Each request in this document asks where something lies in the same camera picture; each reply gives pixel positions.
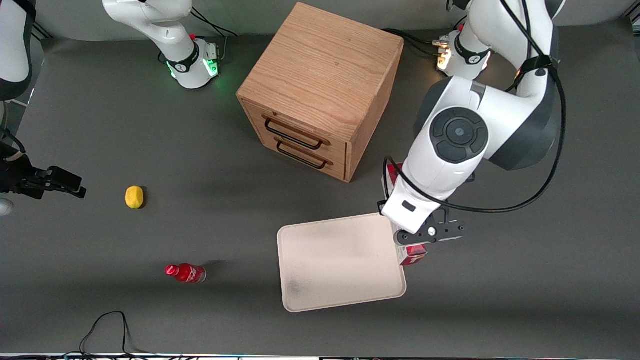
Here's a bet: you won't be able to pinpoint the black right arm base cables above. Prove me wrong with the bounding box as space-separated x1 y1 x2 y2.
190 7 238 63

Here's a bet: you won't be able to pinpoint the black metal drawer handle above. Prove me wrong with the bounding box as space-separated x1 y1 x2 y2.
263 117 324 151
275 140 328 170

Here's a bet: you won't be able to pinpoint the black arm wrist cable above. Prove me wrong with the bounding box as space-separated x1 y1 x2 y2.
0 128 27 154
382 0 569 215

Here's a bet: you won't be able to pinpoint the beige rectangular tray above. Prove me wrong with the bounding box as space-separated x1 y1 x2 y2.
276 212 408 314

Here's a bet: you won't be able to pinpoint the wooden drawer front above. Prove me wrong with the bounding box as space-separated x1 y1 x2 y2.
242 99 349 163
251 125 348 182

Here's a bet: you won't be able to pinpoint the black left arm wrist cable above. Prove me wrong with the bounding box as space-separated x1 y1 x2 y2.
382 0 569 215

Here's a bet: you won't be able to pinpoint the black arm base cables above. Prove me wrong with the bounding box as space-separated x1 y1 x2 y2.
190 7 238 63
382 28 448 57

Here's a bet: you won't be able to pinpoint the red cola bottle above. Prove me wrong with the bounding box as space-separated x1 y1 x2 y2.
165 263 207 284

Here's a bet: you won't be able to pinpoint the yellow lemon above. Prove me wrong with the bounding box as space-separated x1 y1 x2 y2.
125 185 145 210

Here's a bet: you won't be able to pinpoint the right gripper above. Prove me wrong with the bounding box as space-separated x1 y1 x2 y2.
0 145 87 217

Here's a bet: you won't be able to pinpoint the red tartan cookie box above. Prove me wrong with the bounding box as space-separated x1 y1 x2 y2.
384 159 429 267

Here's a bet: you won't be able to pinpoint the black right arm wrist cable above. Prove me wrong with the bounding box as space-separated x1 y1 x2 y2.
0 128 27 154

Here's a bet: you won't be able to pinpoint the wooden drawer cabinet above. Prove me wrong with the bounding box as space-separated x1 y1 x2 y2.
236 2 405 184

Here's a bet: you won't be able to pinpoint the black looped table cable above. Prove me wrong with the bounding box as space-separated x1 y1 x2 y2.
79 311 146 357

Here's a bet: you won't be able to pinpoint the black left arm base cables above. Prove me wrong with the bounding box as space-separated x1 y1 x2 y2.
382 28 448 57

